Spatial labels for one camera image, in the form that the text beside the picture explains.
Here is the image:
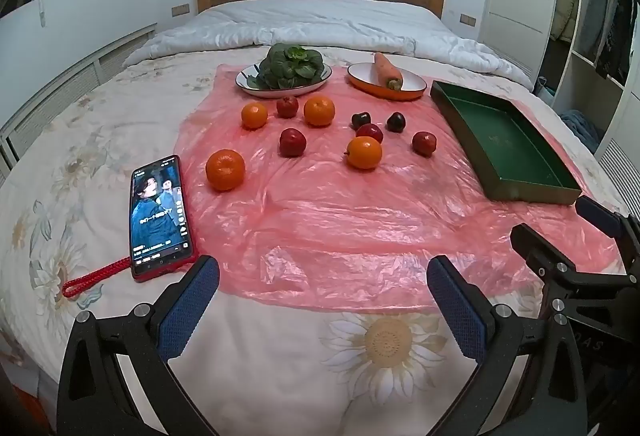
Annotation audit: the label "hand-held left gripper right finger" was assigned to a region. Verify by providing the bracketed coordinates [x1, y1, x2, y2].
[426, 255, 588, 436]

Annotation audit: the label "red braided phone strap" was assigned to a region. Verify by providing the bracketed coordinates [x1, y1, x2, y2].
[62, 256, 134, 300]

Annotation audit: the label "carrot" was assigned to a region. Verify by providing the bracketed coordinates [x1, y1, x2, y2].
[373, 52, 404, 92]

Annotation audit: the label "white slatted wall panel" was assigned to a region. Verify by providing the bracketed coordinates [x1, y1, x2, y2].
[0, 24, 157, 172]

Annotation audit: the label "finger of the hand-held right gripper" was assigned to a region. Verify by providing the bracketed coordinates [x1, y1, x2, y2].
[510, 223, 627, 303]
[574, 195, 640, 273]

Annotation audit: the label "blue cloth heap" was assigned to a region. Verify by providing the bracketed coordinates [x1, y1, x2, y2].
[560, 111, 601, 152]

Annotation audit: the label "leafy green vegetable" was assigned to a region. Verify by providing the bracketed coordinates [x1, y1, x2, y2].
[248, 43, 325, 91]

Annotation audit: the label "white duvet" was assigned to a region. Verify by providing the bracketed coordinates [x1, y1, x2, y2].
[122, 0, 533, 92]

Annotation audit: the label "smartphone in red case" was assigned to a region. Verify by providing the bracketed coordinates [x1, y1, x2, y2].
[129, 155, 197, 283]

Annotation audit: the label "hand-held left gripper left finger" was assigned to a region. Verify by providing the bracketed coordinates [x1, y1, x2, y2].
[56, 255, 221, 436]

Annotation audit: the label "white vent panel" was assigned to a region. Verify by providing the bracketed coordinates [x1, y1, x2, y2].
[595, 139, 633, 207]

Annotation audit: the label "white open shelf unit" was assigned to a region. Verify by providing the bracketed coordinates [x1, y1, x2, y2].
[542, 0, 640, 167]

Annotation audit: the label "dark hanging clothes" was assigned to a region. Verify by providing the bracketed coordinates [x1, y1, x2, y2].
[580, 0, 638, 77]

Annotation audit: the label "orange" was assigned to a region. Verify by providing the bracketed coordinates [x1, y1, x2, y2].
[241, 102, 270, 130]
[205, 149, 247, 192]
[344, 135, 384, 170]
[303, 95, 336, 127]

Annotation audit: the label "green metal tray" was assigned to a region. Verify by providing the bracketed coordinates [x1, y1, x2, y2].
[430, 80, 583, 206]

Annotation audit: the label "white plate with dark rim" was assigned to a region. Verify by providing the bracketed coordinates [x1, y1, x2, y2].
[235, 62, 333, 97]

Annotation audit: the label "pink plastic sheet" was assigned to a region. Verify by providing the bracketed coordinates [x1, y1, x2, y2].
[177, 61, 623, 314]

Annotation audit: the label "orange enamel plate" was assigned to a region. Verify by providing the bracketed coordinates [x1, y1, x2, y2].
[347, 62, 429, 102]

